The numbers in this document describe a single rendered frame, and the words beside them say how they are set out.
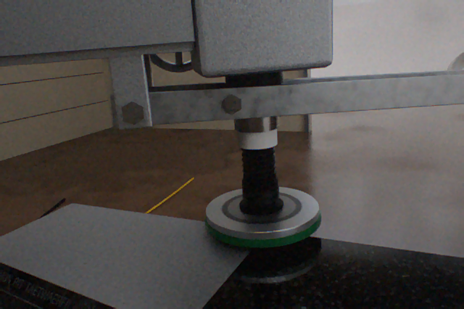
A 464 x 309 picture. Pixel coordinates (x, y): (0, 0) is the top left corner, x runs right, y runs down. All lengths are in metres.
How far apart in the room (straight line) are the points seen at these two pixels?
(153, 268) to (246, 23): 0.41
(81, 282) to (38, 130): 5.68
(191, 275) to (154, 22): 0.38
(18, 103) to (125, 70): 5.58
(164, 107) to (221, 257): 0.27
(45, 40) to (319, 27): 0.37
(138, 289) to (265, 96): 0.36
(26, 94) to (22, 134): 0.58
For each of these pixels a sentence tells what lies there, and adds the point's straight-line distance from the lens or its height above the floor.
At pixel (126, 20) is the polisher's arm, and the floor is 1.25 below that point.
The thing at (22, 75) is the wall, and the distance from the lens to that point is 6.20.
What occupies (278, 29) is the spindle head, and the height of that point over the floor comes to 1.22.
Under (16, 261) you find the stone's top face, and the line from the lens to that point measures 0.80.
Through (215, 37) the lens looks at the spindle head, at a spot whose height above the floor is 1.22.
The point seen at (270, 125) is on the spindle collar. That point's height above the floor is 1.07.
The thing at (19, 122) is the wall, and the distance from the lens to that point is 6.13.
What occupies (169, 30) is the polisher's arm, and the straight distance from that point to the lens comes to 0.55.
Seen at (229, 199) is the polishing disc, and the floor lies 0.91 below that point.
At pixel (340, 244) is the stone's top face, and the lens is 0.69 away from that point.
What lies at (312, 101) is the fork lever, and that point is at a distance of 0.63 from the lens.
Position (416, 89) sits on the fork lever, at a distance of 0.71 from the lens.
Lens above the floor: 1.20
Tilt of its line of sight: 16 degrees down
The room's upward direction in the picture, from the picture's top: 5 degrees counter-clockwise
